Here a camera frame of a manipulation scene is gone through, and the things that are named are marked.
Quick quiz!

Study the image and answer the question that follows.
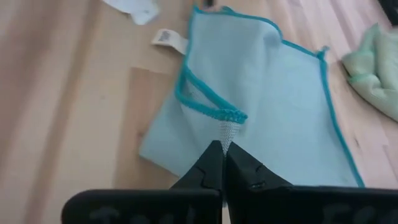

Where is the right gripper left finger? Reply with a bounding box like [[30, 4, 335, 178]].
[[62, 139, 224, 224]]

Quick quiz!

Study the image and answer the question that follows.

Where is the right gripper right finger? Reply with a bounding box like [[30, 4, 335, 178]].
[[224, 141, 398, 224]]

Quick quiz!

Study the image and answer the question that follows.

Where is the blue microfiber towel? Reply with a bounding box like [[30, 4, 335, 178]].
[[139, 5, 365, 189]]

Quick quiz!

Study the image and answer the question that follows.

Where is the pale green microfiber towel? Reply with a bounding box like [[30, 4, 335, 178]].
[[341, 23, 398, 123]]

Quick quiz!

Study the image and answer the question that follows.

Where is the white cloth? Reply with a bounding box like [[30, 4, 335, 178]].
[[101, 0, 160, 26]]

